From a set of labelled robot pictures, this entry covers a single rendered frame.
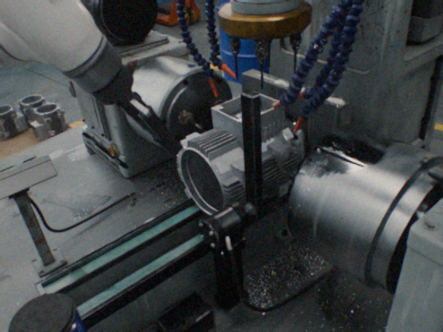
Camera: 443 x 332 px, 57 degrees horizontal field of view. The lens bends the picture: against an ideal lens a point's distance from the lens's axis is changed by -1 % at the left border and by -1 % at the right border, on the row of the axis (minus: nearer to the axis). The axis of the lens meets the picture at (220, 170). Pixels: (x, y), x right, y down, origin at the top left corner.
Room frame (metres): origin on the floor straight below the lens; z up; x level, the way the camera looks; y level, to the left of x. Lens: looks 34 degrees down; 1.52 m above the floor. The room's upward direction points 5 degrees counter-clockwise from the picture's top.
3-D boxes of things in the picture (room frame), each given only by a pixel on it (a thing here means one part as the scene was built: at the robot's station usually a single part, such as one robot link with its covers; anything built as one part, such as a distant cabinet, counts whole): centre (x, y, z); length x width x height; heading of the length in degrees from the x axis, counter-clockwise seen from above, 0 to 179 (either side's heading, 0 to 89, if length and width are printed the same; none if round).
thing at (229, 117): (0.79, -0.07, 1.11); 0.12 x 0.11 x 0.07; 126
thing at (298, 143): (0.86, -0.16, 1.02); 0.15 x 0.02 x 0.15; 37
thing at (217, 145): (0.77, -0.04, 1.02); 0.20 x 0.19 x 0.19; 126
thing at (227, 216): (0.65, -0.16, 0.92); 0.45 x 0.13 x 0.24; 127
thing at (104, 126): (1.28, 0.27, 0.99); 0.35 x 0.31 x 0.37; 37
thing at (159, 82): (1.09, 0.13, 1.04); 0.37 x 0.25 x 0.25; 37
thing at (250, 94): (0.62, -0.06, 1.12); 0.04 x 0.03 x 0.26; 127
